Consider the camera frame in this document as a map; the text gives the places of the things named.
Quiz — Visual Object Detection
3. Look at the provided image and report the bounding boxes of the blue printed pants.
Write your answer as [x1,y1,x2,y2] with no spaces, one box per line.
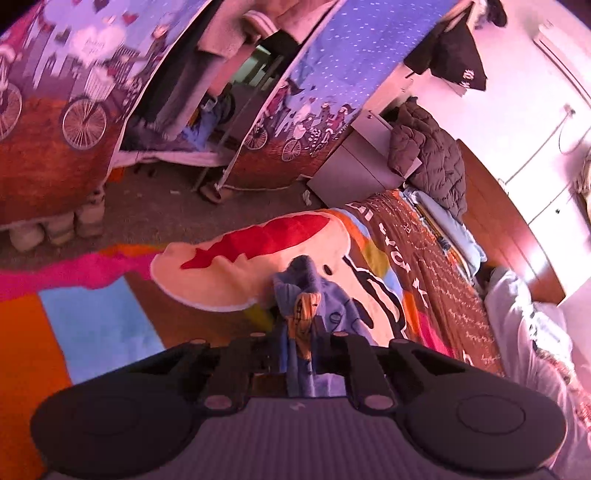
[271,255,371,398]

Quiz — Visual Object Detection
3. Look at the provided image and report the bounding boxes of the colourful cartoon printed blanket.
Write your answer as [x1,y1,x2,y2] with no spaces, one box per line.
[0,188,509,403]

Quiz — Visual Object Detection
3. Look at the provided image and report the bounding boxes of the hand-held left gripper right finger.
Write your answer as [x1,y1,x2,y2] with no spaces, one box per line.
[318,331,468,413]

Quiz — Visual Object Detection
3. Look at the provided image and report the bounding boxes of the beige hanging garment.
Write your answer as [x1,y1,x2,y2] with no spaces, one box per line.
[573,152,591,204]

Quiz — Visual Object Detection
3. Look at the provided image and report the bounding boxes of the grey nightstand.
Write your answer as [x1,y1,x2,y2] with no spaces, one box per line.
[307,110,424,198]

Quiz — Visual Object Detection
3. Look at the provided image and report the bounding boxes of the pink coat with striped cuffs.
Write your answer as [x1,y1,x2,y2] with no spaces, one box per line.
[198,0,334,62]

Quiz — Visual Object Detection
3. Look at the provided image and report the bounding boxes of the brown quilted jacket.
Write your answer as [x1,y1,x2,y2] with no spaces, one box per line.
[386,99,467,223]

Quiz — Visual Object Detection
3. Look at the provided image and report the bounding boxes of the blue clothes pile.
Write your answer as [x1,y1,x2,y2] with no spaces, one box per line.
[179,91,237,149]

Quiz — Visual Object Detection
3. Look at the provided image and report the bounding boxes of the wooden bed headboard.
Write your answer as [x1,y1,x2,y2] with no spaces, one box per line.
[454,138,567,306]

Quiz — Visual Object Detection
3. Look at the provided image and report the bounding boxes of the white air conditioner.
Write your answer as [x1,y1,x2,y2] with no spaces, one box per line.
[532,20,591,108]

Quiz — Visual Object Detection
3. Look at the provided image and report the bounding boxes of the blue printed wardrobe curtain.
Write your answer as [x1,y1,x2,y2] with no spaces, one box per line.
[222,0,463,191]
[0,0,214,223]

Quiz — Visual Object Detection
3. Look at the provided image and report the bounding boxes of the white pillow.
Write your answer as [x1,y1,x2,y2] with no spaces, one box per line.
[482,267,591,480]

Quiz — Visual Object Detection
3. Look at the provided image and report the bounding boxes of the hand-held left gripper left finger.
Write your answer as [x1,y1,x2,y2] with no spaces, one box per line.
[124,332,283,412]

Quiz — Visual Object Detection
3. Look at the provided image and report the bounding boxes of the white shoe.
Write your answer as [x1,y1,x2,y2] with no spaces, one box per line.
[9,222,48,253]
[44,211,78,246]
[74,190,108,239]

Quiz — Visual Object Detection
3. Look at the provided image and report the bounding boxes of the wooden wardrobe cabinet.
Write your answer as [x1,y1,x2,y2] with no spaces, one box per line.
[351,65,417,132]

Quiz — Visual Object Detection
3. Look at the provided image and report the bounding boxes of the grey hanging trousers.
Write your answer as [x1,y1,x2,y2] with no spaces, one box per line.
[156,22,232,140]

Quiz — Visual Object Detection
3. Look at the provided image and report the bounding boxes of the black wall cable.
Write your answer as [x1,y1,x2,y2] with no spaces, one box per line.
[556,105,591,156]

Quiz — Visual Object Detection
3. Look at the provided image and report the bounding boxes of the folded light blue bedding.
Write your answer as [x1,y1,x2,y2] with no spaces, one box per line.
[406,188,486,278]

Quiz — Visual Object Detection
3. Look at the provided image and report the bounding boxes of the brown slipper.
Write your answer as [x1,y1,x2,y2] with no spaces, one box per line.
[198,181,242,205]

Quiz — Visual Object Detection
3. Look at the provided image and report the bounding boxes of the black hanging clothes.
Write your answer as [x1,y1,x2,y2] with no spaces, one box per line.
[403,8,489,96]

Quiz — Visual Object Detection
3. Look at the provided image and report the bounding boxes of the floral pillow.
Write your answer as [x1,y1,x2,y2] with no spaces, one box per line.
[547,353,591,418]

